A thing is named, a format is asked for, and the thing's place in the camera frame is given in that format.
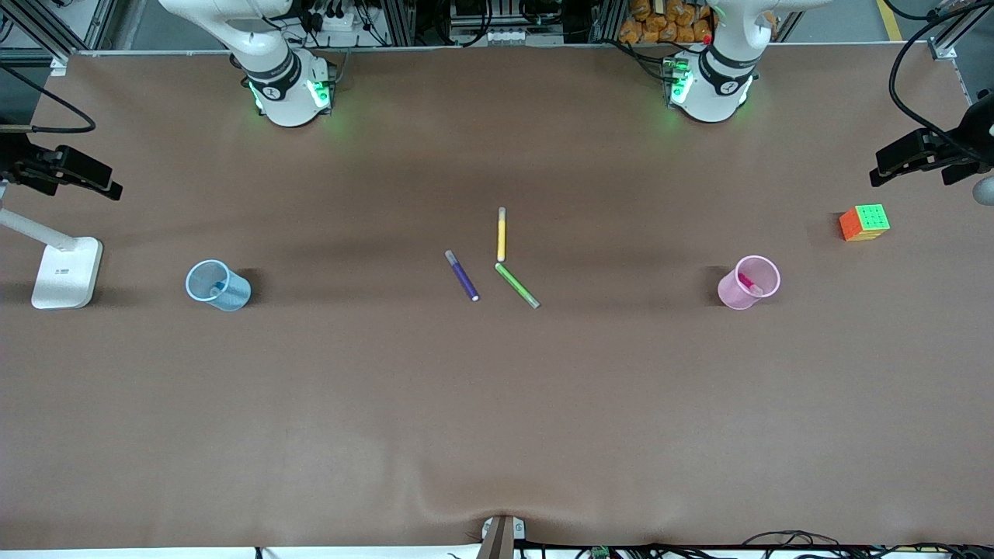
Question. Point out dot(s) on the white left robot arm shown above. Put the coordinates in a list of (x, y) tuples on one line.
[(710, 97)]

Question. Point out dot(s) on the yellow marker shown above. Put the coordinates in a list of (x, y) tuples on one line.
[(502, 233)]

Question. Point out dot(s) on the colourful puzzle cube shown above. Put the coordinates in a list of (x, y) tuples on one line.
[(863, 223)]

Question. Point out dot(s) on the bag of orange items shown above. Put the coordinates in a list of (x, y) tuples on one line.
[(660, 23)]

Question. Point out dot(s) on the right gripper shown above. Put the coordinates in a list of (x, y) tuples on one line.
[(17, 161)]

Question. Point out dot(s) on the white desk lamp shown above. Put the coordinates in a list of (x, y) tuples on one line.
[(66, 272)]

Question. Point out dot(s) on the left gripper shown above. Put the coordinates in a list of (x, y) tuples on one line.
[(972, 137)]

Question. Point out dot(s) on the green marker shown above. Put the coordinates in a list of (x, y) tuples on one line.
[(516, 285)]

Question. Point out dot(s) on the pink marker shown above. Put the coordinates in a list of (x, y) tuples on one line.
[(748, 283)]

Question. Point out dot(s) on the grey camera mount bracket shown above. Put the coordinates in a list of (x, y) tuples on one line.
[(501, 537)]

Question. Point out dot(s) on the white power strip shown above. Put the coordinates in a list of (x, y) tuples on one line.
[(338, 21)]

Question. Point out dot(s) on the blue marker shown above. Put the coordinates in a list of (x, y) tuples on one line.
[(217, 289)]

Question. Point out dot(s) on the brown table mat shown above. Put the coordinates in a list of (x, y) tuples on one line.
[(497, 404)]

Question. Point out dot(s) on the blue mesh cup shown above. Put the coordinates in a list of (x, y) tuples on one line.
[(233, 299)]

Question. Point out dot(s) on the pink mesh cup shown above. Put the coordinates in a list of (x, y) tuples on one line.
[(734, 295)]

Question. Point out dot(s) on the white socket strip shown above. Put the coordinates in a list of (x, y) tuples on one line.
[(520, 36)]

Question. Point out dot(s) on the purple marker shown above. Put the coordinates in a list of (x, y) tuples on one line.
[(462, 276)]

